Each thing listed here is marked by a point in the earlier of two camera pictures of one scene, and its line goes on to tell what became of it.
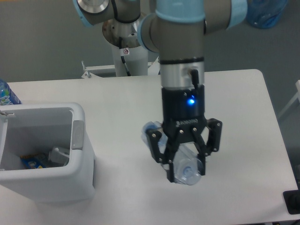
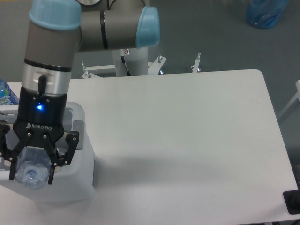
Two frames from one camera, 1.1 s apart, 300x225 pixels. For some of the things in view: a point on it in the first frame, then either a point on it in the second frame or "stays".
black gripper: (183, 118) → (41, 116)
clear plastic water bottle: (187, 167) → (33, 167)
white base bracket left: (89, 74) stays
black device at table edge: (292, 199) stays
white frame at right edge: (297, 86) stays
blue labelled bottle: (7, 96) stays
